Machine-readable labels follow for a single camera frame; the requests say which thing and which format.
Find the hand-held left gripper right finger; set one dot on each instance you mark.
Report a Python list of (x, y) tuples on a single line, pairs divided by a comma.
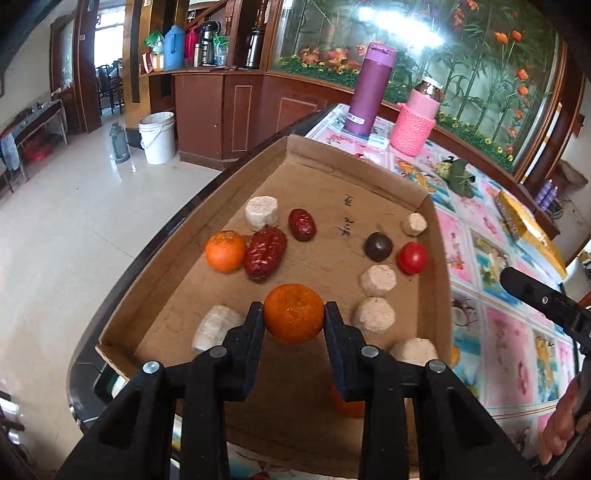
[(337, 355)]

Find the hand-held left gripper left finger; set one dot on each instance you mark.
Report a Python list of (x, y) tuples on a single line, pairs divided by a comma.
[(251, 350)]

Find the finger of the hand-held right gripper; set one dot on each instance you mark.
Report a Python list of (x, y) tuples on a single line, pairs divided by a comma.
[(531, 290)]

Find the mandarin orange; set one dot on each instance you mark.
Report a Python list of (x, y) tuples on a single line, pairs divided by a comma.
[(293, 313), (225, 251), (348, 410)]

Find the shallow cardboard box tray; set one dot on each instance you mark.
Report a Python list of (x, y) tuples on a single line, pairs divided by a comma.
[(207, 286)]

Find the large red date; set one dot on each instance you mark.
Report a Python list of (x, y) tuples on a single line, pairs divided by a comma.
[(264, 254)]

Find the dark purple plum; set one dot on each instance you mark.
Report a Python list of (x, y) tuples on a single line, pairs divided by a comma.
[(377, 246)]

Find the red cherry tomato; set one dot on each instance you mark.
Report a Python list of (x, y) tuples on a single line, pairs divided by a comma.
[(412, 258)]

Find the small beige puffed grain cake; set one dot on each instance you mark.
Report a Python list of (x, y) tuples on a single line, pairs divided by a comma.
[(414, 225)]

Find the small red date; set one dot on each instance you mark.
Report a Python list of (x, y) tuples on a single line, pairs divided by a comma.
[(302, 225)]

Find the person's right hand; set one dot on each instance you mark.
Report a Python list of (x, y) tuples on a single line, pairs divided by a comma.
[(561, 424)]

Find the yellow packet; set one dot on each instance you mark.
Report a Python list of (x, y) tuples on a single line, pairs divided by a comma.
[(526, 226)]

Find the purple bottles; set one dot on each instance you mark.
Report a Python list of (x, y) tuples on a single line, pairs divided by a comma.
[(547, 193)]

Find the green leaf-wrapped rice dumpling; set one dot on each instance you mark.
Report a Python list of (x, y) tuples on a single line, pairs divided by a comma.
[(455, 173)]

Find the jar in pink knit sleeve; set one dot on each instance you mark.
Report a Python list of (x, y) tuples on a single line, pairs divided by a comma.
[(415, 120)]

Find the white plastic bucket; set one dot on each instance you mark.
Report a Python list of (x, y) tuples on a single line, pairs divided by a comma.
[(158, 138)]

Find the flower and bamboo mural panel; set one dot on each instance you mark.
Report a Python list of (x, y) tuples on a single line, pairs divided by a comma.
[(461, 69)]

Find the brown wooden cabinet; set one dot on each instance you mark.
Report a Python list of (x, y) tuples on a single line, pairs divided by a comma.
[(221, 115)]

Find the blue-grey water jug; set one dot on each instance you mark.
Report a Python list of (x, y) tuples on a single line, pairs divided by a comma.
[(119, 144)]

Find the purple thermos bottle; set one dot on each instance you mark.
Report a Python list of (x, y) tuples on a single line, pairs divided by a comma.
[(369, 87)]

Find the red bag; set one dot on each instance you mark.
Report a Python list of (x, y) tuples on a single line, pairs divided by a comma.
[(39, 150)]

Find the dark dining chair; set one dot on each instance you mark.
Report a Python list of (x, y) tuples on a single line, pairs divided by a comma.
[(111, 87)]

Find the dark steel thermos flask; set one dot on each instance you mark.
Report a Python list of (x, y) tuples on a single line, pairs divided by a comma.
[(255, 48)]

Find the small red box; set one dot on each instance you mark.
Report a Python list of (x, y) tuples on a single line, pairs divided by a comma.
[(147, 62)]

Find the black and silver thermos flask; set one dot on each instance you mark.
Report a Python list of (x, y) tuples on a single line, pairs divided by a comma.
[(208, 42)]

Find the blue thermos flask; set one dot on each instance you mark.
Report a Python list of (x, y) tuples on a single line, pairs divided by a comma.
[(174, 48)]

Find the red thermos flask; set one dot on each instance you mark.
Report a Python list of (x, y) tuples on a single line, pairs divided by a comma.
[(190, 42)]

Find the blue cloth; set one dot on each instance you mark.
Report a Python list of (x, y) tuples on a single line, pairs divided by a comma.
[(9, 150)]

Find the dark wooden bench table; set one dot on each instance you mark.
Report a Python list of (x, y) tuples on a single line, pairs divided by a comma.
[(39, 117)]

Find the green snack bag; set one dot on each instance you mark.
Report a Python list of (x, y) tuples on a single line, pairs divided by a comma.
[(154, 42)]

